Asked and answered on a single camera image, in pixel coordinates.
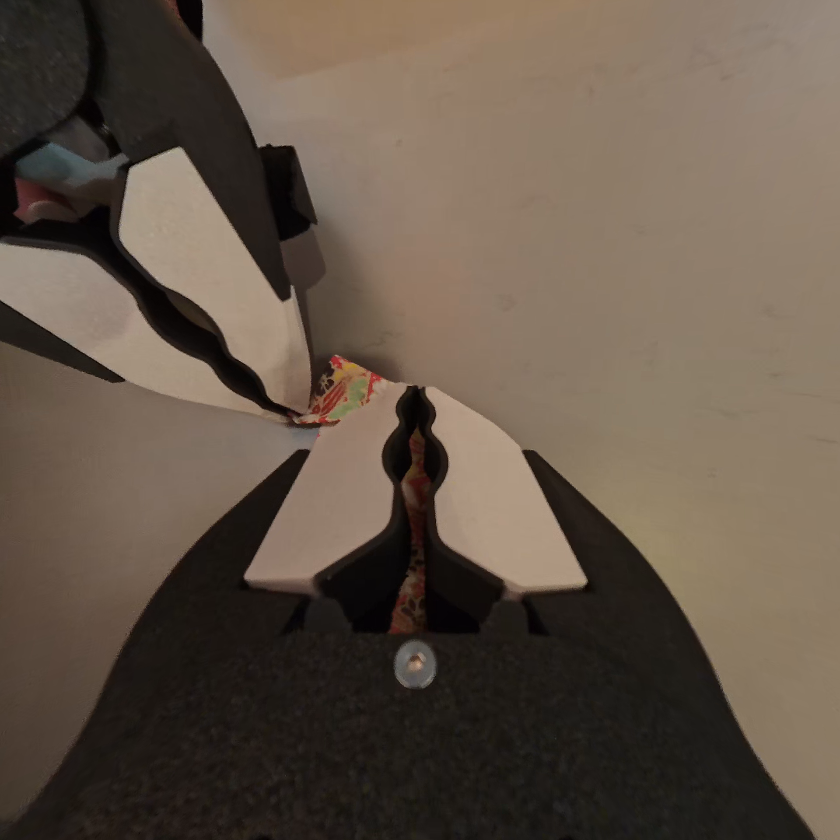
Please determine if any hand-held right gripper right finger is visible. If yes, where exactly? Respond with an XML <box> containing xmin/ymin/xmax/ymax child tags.
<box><xmin>420</xmin><ymin>386</ymin><xmax>590</xmax><ymax>632</ymax></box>

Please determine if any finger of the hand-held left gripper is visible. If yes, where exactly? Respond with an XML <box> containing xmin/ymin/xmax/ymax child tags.
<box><xmin>112</xmin><ymin>146</ymin><xmax>315</xmax><ymax>416</ymax></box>
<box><xmin>0</xmin><ymin>239</ymin><xmax>298</xmax><ymax>419</ymax></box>

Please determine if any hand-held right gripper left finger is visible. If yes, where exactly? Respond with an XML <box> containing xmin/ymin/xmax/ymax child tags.
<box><xmin>243</xmin><ymin>386</ymin><xmax>421</xmax><ymax>632</ymax></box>

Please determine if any red floral green-backed origami paper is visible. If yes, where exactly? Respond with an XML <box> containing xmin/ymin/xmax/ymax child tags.
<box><xmin>292</xmin><ymin>354</ymin><xmax>434</xmax><ymax>635</ymax></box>

